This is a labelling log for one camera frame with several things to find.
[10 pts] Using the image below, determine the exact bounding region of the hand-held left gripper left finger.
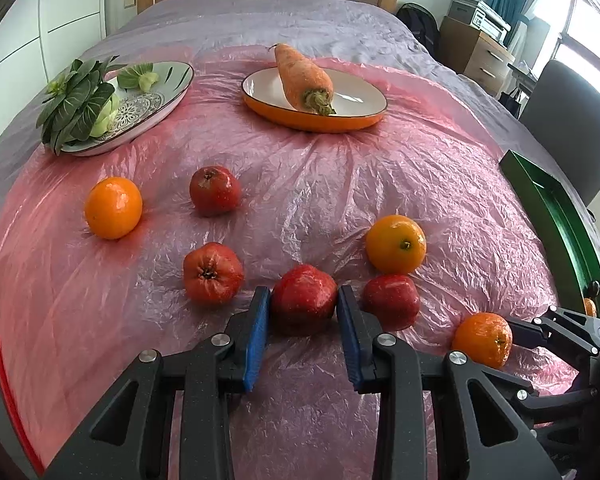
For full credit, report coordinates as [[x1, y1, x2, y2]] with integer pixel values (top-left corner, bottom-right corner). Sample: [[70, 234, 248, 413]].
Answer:
[[44, 286, 272, 480]]

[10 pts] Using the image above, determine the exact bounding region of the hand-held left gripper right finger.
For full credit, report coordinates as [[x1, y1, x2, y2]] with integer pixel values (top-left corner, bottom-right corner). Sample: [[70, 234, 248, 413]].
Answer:
[[336, 285, 563, 480]]

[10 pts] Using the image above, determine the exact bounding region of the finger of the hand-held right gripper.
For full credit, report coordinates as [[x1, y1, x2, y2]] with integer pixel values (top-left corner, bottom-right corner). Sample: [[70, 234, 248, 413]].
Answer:
[[509, 305, 600, 357], [482, 365, 600, 428]]

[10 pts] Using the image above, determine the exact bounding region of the red apple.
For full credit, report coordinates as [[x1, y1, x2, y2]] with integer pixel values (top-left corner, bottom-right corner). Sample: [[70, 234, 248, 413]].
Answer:
[[270, 264, 338, 337], [182, 242, 245, 306], [189, 166, 242, 217], [362, 274, 421, 332]]

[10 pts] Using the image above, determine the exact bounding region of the green tray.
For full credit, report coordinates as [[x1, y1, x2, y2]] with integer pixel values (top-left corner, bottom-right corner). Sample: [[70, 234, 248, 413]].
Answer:
[[499, 150, 600, 318]]

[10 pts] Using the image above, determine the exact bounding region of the pink plastic sheet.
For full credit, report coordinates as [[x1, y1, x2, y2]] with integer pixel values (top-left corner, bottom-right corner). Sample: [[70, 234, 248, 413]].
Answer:
[[0, 45, 581, 480]]

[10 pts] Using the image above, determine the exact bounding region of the grey office chair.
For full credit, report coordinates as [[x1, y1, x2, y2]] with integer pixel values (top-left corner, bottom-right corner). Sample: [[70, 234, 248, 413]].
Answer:
[[520, 60, 600, 206]]

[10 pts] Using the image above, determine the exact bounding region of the orange oval dish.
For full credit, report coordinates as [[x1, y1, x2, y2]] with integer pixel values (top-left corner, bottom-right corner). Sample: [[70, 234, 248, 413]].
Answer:
[[241, 66, 387, 133]]

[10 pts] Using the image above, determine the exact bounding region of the patterned grey plate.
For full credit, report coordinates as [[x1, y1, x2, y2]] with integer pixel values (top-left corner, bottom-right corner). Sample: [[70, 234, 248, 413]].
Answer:
[[55, 61, 195, 157]]

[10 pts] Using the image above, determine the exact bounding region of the phone with red case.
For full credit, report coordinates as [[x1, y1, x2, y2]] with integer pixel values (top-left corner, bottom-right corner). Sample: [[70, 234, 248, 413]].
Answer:
[[0, 335, 46, 478]]

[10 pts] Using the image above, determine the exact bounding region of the carrot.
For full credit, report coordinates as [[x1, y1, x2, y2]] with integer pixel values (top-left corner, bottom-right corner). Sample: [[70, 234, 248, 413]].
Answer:
[[269, 43, 337, 116]]

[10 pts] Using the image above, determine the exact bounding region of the small bok choy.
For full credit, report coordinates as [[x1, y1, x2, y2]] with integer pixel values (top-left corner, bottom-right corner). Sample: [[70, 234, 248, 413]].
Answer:
[[117, 63, 159, 93]]

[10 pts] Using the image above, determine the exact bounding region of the wooden drawer cabinet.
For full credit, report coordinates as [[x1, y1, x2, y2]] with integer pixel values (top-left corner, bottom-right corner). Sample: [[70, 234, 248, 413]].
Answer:
[[439, 16, 515, 96]]

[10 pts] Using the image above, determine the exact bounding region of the large bok choy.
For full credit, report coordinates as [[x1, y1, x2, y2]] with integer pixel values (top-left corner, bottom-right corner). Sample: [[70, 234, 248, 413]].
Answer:
[[36, 58, 121, 156]]

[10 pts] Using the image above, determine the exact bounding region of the window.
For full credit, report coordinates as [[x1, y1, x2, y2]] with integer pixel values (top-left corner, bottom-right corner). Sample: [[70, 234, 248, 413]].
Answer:
[[545, 0, 600, 86]]

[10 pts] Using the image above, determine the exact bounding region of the black backpack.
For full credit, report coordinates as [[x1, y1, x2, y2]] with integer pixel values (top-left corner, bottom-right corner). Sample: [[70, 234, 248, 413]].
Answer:
[[396, 2, 440, 56]]

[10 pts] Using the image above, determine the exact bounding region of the purple bed cover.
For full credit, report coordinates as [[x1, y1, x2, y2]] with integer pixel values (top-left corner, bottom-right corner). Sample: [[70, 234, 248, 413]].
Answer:
[[0, 0, 546, 241]]

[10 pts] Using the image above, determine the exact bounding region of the grey printer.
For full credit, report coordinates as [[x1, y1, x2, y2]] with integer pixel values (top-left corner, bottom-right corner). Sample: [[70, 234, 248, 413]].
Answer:
[[449, 0, 512, 43]]

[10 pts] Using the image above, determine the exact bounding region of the white wardrobe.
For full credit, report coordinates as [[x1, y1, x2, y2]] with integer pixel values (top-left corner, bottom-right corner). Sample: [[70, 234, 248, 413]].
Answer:
[[0, 0, 141, 171]]

